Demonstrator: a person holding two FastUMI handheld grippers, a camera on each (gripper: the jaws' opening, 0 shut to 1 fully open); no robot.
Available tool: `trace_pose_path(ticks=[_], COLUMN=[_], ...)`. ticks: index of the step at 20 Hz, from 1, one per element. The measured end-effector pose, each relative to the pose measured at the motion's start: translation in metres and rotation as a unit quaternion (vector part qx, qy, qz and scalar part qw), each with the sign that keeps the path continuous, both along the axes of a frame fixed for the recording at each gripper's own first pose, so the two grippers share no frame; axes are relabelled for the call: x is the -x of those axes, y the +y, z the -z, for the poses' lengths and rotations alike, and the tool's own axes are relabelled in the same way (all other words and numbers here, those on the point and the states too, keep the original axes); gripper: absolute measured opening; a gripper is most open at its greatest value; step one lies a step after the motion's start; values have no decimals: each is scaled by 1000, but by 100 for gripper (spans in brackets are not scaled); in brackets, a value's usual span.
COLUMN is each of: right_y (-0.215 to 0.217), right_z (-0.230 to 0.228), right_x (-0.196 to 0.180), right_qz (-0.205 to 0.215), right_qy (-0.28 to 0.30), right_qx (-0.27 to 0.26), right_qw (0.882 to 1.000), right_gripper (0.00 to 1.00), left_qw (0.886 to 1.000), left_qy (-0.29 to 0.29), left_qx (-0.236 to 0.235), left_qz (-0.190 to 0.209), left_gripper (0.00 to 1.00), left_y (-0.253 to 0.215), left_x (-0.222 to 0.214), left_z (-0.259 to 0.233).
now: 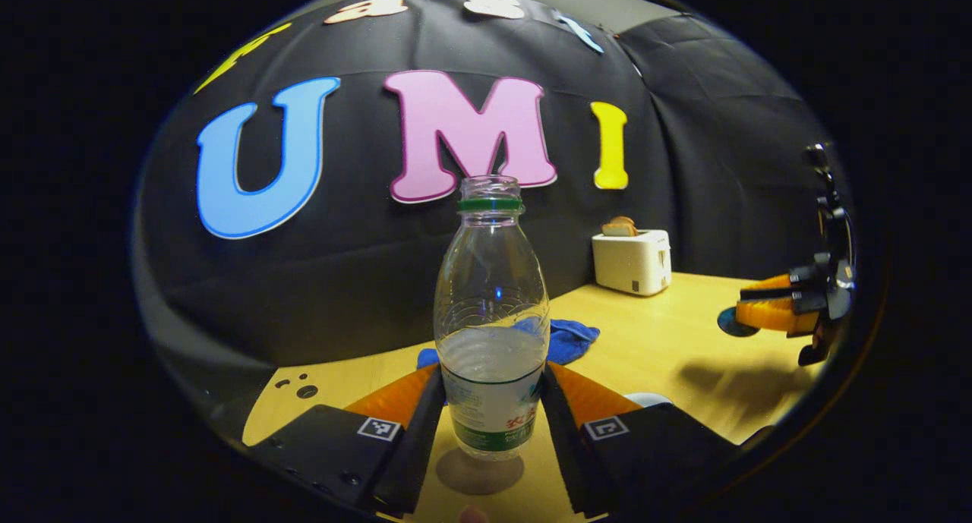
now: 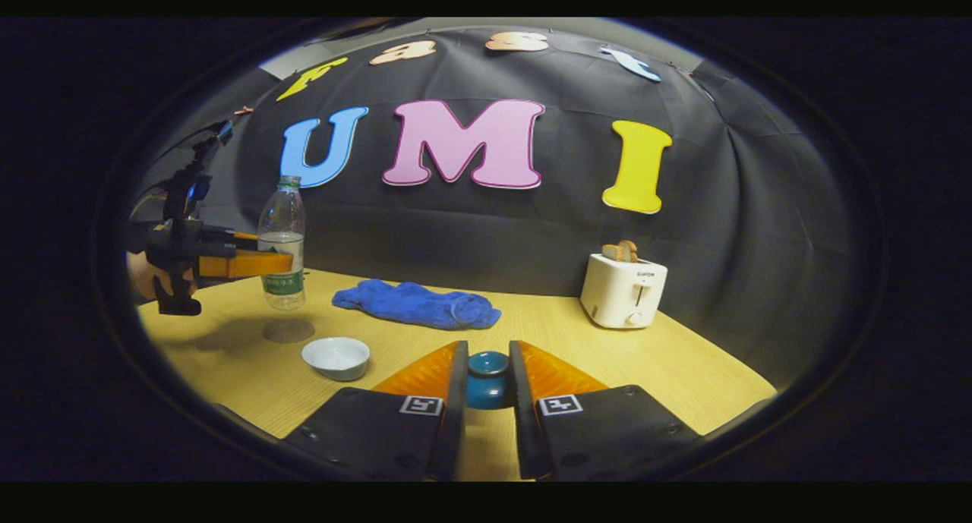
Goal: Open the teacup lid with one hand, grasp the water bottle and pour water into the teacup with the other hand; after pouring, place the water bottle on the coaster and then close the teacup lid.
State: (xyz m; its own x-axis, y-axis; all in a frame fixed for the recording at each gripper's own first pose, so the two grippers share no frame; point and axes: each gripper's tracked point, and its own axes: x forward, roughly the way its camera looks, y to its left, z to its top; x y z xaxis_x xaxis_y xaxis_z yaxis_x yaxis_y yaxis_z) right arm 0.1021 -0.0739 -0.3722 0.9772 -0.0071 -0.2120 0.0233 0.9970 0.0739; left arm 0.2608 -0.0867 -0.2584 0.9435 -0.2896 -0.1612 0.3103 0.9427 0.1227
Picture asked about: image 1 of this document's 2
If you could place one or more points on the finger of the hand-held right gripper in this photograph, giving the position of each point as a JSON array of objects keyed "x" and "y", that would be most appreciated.
[
  {"x": 774, "y": 316},
  {"x": 774, "y": 291}
]

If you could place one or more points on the round brown coaster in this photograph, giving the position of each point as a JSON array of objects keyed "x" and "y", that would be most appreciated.
[{"x": 478, "y": 476}]

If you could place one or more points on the teal teacup lid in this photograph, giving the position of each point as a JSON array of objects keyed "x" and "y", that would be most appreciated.
[{"x": 727, "y": 324}]

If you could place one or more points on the bread slice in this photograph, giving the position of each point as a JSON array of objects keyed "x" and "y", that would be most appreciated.
[{"x": 620, "y": 227}]

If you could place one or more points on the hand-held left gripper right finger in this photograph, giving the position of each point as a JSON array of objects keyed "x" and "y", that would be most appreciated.
[{"x": 562, "y": 439}]

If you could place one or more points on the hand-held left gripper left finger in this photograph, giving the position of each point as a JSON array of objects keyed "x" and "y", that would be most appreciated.
[{"x": 421, "y": 447}]

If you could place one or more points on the blue towel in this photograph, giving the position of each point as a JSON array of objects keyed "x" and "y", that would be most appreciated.
[{"x": 569, "y": 337}]

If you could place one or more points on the white toaster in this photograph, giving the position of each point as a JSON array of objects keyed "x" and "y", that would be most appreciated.
[{"x": 630, "y": 265}]

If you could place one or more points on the black backdrop cloth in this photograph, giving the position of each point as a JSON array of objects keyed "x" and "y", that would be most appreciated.
[{"x": 342, "y": 280}]

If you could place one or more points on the clear plastic water bottle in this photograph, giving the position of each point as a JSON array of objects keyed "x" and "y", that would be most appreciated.
[{"x": 492, "y": 356}]

